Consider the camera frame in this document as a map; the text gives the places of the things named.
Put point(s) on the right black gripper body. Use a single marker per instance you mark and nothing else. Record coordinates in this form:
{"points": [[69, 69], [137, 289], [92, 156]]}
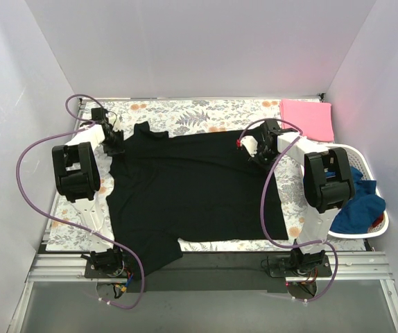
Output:
{"points": [[259, 157]]}

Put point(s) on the red orange t shirt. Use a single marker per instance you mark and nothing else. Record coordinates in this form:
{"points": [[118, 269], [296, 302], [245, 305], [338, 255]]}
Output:
{"points": [[378, 221]]}

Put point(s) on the blue t shirt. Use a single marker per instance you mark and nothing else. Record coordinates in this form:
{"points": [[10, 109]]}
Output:
{"points": [[362, 210]]}

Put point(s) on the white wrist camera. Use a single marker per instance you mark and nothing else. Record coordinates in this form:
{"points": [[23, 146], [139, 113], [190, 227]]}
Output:
{"points": [[249, 143], [115, 121]]}

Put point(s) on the white laundry basket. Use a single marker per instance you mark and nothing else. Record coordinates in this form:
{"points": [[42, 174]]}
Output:
{"points": [[357, 160]]}

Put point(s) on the black t shirt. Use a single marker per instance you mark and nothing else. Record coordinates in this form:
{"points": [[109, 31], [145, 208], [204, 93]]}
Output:
{"points": [[197, 188]]}

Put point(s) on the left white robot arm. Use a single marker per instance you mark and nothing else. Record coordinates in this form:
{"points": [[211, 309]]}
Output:
{"points": [[78, 179]]}

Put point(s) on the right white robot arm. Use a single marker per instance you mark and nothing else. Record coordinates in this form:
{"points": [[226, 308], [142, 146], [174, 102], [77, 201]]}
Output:
{"points": [[327, 183]]}

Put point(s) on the floral table mat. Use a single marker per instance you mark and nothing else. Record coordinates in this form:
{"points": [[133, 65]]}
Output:
{"points": [[187, 117]]}

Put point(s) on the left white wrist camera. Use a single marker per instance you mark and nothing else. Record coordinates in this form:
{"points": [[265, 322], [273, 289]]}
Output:
{"points": [[115, 121]]}

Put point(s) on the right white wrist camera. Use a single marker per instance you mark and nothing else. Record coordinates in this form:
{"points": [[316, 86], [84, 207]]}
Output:
{"points": [[249, 143]]}

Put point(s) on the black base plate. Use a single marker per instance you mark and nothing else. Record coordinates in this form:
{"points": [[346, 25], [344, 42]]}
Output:
{"points": [[204, 271]]}

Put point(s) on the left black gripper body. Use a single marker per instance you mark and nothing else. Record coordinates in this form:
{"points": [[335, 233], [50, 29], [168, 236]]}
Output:
{"points": [[114, 146]]}

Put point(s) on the folded pink t shirt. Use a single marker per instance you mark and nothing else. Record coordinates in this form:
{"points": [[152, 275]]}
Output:
{"points": [[313, 118]]}

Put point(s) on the aluminium frame rail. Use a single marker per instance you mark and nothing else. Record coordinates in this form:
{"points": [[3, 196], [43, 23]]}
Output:
{"points": [[69, 266]]}

